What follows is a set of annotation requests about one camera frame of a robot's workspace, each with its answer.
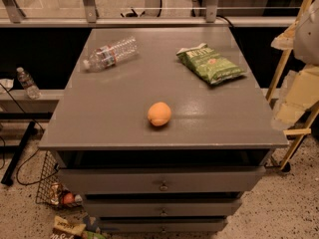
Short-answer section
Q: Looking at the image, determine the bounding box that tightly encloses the orange fruit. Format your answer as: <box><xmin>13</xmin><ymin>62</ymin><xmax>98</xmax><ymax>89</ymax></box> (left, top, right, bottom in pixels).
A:
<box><xmin>148</xmin><ymin>102</ymin><xmax>171</xmax><ymax>126</ymax></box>

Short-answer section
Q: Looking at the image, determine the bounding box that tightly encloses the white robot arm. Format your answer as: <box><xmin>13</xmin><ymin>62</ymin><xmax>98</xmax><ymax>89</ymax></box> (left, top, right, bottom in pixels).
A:
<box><xmin>293</xmin><ymin>0</ymin><xmax>319</xmax><ymax>66</ymax></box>

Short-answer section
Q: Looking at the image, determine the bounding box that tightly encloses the clear plastic water bottle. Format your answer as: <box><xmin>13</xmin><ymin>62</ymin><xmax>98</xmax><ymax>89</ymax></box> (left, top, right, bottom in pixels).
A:
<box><xmin>83</xmin><ymin>36</ymin><xmax>138</xmax><ymax>72</ymax></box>

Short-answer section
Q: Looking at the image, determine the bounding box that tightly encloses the small water bottle on ledge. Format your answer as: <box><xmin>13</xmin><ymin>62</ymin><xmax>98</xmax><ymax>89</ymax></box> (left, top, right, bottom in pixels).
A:
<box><xmin>17</xmin><ymin>67</ymin><xmax>41</xmax><ymax>100</ymax></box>

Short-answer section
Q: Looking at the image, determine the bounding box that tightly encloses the green chip bag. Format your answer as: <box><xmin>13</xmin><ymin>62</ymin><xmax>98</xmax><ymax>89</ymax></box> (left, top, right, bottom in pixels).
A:
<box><xmin>176</xmin><ymin>43</ymin><xmax>245</xmax><ymax>86</ymax></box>

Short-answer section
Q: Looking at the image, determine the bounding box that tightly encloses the grey drawer cabinet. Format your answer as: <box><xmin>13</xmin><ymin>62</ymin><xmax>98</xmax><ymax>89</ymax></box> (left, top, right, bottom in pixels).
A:
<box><xmin>40</xmin><ymin>27</ymin><xmax>287</xmax><ymax>234</ymax></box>

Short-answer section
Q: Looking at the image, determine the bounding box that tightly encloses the snack bag on floor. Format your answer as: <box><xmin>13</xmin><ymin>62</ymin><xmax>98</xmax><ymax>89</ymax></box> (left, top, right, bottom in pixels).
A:
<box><xmin>49</xmin><ymin>216</ymin><xmax>107</xmax><ymax>239</ymax></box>

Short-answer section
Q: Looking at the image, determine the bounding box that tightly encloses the yellow wooden ladder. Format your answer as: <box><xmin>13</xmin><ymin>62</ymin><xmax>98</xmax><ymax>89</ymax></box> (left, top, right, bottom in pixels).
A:
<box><xmin>266</xmin><ymin>0</ymin><xmax>319</xmax><ymax>172</ymax></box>

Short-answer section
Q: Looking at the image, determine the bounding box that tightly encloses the black metal stand leg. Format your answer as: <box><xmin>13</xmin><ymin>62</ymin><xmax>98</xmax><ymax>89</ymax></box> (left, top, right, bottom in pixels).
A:
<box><xmin>1</xmin><ymin>121</ymin><xmax>35</xmax><ymax>186</ymax></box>

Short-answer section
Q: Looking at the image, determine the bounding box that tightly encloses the metal window railing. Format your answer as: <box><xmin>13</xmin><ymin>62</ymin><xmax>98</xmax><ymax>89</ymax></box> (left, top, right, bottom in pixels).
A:
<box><xmin>0</xmin><ymin>0</ymin><xmax>299</xmax><ymax>28</ymax></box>

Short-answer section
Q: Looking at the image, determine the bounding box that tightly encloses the black cable on floor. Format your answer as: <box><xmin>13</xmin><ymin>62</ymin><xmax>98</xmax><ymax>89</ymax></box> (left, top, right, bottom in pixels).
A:
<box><xmin>0</xmin><ymin>83</ymin><xmax>61</xmax><ymax>186</ymax></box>

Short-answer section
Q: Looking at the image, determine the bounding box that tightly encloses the wire basket on floor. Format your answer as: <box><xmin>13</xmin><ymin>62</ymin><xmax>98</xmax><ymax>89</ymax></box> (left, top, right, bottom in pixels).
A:
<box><xmin>36</xmin><ymin>152</ymin><xmax>83</xmax><ymax>209</ymax></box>

